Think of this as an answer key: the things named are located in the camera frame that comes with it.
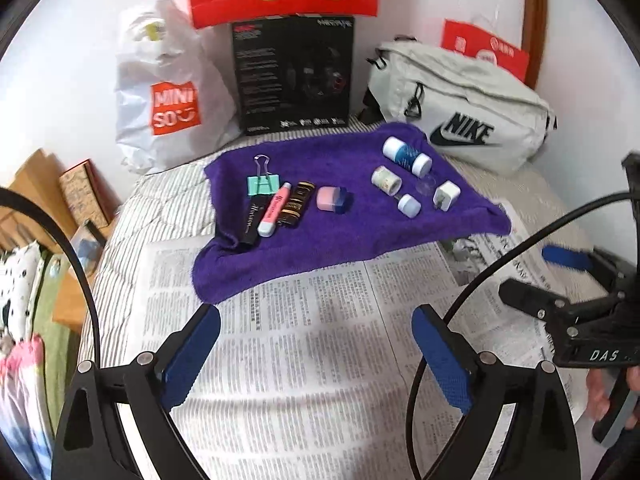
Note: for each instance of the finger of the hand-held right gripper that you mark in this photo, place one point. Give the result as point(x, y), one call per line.
point(540, 305)
point(570, 255)

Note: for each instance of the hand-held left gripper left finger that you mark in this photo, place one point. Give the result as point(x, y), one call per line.
point(192, 360)

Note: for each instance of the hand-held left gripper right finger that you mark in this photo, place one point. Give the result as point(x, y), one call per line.
point(442, 360)

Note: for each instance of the white charger plug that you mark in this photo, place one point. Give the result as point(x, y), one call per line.
point(446, 194)

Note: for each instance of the black cosmetic tube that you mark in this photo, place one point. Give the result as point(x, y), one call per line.
point(250, 225)

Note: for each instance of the small white pale-blue bottle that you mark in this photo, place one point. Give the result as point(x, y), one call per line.
point(407, 206)

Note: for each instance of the pink highlighter pen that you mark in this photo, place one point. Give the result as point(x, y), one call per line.
point(274, 210)

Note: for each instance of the black gold labelled tube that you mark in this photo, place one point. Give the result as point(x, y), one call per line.
point(295, 205)

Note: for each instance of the green binder clip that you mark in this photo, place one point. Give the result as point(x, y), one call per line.
point(262, 186)

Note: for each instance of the small white labelled jar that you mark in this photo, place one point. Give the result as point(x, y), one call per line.
point(386, 180)

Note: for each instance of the blue bottle white caps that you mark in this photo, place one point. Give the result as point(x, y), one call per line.
point(407, 156)

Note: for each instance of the pink and blue eraser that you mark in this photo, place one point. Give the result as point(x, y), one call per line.
point(332, 200)

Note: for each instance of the person's right hand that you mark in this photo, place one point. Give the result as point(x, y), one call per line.
point(599, 395)

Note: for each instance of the newspaper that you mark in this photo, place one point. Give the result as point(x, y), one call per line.
point(300, 360)

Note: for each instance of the wooden nightstand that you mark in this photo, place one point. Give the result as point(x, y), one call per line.
point(70, 310)

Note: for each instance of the green blanket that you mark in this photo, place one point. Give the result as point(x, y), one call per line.
point(55, 340)

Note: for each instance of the purple towel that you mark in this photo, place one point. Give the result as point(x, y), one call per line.
point(350, 245)

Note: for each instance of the clear plastic container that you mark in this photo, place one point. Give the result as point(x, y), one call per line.
point(86, 255)

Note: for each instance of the pink striped cloth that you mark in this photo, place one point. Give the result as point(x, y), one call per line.
point(22, 400)

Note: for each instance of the white floral pillow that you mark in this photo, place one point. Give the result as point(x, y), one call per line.
point(17, 285)

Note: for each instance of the grey waist bag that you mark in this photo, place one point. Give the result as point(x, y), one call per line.
point(465, 95)

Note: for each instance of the brown patterned notebook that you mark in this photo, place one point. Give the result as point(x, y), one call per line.
point(85, 192)

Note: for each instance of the black headphone box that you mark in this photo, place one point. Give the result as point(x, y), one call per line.
point(280, 80)

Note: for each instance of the white plastic shopping bag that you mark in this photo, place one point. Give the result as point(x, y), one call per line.
point(145, 60)

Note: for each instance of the curved wooden frame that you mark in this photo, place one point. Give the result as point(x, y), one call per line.
point(535, 20)

